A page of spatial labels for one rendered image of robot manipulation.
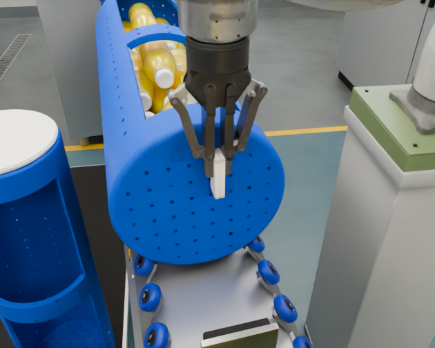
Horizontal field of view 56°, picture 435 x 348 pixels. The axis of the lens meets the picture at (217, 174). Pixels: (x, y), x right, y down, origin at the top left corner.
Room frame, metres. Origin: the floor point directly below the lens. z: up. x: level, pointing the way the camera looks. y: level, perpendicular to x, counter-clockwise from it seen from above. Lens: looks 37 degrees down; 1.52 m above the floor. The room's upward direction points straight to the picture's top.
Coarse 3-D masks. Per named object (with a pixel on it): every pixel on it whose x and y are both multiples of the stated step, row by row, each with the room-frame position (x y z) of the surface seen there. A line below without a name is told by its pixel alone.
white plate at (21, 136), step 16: (0, 112) 0.90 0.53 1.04; (16, 112) 0.90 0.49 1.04; (32, 112) 0.90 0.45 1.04; (0, 128) 0.82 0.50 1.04; (16, 128) 0.82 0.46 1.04; (32, 128) 0.82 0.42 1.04; (48, 128) 0.82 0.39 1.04; (0, 144) 0.76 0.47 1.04; (16, 144) 0.76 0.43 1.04; (32, 144) 0.76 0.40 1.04; (48, 144) 0.76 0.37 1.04; (0, 160) 0.69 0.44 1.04; (16, 160) 0.69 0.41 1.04; (32, 160) 0.71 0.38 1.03
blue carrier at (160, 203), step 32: (128, 0) 1.32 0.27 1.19; (160, 0) 1.35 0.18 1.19; (96, 32) 1.21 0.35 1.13; (128, 32) 0.93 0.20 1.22; (160, 32) 0.89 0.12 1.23; (128, 64) 0.76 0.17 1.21; (128, 96) 0.64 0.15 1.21; (128, 128) 0.55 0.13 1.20; (160, 128) 0.50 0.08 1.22; (256, 128) 0.54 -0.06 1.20; (128, 160) 0.47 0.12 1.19; (160, 160) 0.48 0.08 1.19; (192, 160) 0.49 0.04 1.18; (256, 160) 0.52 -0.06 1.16; (128, 192) 0.47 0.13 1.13; (160, 192) 0.48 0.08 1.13; (192, 192) 0.49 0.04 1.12; (256, 192) 0.52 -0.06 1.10; (128, 224) 0.47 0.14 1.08; (160, 224) 0.48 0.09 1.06; (192, 224) 0.49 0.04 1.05; (224, 224) 0.50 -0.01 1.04; (256, 224) 0.52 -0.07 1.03; (160, 256) 0.48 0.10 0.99; (192, 256) 0.49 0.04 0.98
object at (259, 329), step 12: (240, 324) 0.31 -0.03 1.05; (252, 324) 0.31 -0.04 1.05; (264, 324) 0.31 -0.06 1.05; (276, 324) 0.31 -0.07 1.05; (204, 336) 0.29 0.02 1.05; (216, 336) 0.29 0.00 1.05; (228, 336) 0.29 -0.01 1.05; (240, 336) 0.29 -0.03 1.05; (252, 336) 0.29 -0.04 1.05; (264, 336) 0.30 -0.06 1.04; (276, 336) 0.30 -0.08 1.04
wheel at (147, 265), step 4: (140, 256) 0.50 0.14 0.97; (136, 260) 0.50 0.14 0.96; (140, 260) 0.49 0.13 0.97; (144, 260) 0.48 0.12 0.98; (148, 260) 0.48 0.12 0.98; (152, 260) 0.48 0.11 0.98; (136, 264) 0.49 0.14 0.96; (140, 264) 0.48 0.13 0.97; (144, 264) 0.47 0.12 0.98; (148, 264) 0.47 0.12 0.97; (152, 264) 0.48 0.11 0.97; (136, 268) 0.48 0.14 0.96; (140, 268) 0.47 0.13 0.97; (144, 268) 0.47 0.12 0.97; (148, 268) 0.47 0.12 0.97; (152, 268) 0.47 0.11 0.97; (136, 272) 0.47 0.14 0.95; (140, 272) 0.47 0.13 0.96; (144, 272) 0.47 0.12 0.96; (148, 272) 0.47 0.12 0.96
